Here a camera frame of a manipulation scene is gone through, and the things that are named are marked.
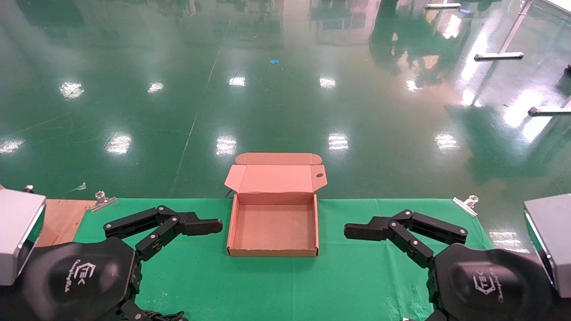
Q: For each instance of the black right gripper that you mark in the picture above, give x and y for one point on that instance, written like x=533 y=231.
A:
x=486 y=285

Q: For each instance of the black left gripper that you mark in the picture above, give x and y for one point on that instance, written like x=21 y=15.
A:
x=76 y=276

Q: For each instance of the open brown cardboard box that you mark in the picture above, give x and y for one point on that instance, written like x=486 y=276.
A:
x=274 y=227

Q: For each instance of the white scrap of paper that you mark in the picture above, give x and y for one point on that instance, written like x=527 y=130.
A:
x=79 y=187

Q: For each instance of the green table cloth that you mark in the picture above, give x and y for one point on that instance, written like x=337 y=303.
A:
x=276 y=285

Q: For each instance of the white table foot bar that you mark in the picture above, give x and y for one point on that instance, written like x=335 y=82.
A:
x=551 y=109
x=442 y=6

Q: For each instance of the white table leg with foot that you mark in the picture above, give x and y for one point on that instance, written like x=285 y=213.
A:
x=499 y=55

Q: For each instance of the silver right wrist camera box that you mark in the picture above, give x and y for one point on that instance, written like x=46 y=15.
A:
x=553 y=240

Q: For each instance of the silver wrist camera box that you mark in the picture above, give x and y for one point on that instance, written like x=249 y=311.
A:
x=553 y=240
x=15 y=232

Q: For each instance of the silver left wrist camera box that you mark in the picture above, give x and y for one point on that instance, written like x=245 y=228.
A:
x=15 y=232

